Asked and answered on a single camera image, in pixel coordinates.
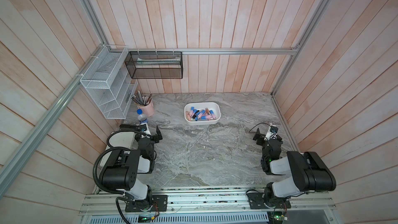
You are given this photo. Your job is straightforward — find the white wire mesh shelf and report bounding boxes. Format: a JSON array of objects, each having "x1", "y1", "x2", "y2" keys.
[{"x1": 80, "y1": 45, "x2": 138, "y2": 120}]

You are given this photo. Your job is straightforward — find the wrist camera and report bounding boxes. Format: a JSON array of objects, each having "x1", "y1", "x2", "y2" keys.
[
  {"x1": 140, "y1": 123, "x2": 151, "y2": 137},
  {"x1": 264, "y1": 125, "x2": 278, "y2": 140}
]

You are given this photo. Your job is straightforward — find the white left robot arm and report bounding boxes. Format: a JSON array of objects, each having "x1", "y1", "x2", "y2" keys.
[{"x1": 93, "y1": 124, "x2": 163, "y2": 204}]

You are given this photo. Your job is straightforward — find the small clear water bottle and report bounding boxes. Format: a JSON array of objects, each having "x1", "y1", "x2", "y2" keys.
[{"x1": 136, "y1": 109, "x2": 148, "y2": 124}]

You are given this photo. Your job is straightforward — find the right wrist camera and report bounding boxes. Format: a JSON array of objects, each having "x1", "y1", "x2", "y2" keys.
[{"x1": 264, "y1": 125, "x2": 278, "y2": 140}]

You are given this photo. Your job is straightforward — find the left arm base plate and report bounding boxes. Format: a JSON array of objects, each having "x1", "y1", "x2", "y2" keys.
[{"x1": 125, "y1": 195, "x2": 168, "y2": 213}]

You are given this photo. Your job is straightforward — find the white book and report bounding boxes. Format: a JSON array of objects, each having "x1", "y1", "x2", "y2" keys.
[{"x1": 107, "y1": 132, "x2": 135, "y2": 149}]

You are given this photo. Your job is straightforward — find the pink round cup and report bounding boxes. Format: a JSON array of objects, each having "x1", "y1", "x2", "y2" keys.
[{"x1": 137, "y1": 101, "x2": 155, "y2": 117}]

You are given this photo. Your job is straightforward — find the pens in cup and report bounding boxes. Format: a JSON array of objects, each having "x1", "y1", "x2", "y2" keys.
[{"x1": 131, "y1": 90, "x2": 152, "y2": 106}]

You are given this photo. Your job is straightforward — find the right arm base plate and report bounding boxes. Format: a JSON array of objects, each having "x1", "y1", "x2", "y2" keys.
[{"x1": 246, "y1": 190, "x2": 291, "y2": 209}]

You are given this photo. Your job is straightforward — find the black stapler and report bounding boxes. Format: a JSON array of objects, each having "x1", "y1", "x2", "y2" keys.
[{"x1": 119, "y1": 124, "x2": 141, "y2": 131}]

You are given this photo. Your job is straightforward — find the white plastic storage box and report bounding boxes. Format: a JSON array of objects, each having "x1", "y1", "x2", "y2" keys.
[{"x1": 184, "y1": 102, "x2": 221, "y2": 126}]

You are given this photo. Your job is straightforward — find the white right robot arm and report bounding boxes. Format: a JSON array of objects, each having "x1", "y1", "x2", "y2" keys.
[{"x1": 253, "y1": 125, "x2": 337, "y2": 200}]

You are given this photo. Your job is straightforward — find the black mesh wall basket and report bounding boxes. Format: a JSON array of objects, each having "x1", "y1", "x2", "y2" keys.
[{"x1": 124, "y1": 51, "x2": 183, "y2": 79}]

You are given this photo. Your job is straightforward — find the pink blue lipstick tube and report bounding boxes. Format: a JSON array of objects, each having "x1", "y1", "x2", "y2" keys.
[{"x1": 209, "y1": 110, "x2": 217, "y2": 120}]

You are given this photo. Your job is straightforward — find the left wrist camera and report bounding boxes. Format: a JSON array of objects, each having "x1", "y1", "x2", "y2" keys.
[{"x1": 140, "y1": 123, "x2": 151, "y2": 137}]

